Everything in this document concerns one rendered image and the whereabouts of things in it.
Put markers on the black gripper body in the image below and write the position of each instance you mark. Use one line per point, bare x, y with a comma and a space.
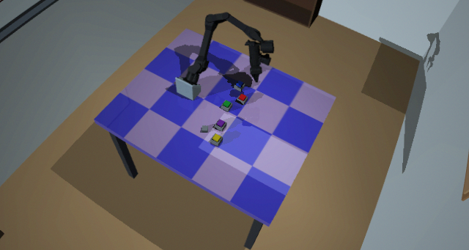
254, 60

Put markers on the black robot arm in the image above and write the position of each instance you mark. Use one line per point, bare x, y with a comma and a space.
211, 21

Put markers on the green button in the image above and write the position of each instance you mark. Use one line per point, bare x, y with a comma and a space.
226, 105

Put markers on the blue button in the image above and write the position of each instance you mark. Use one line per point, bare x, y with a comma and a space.
239, 86

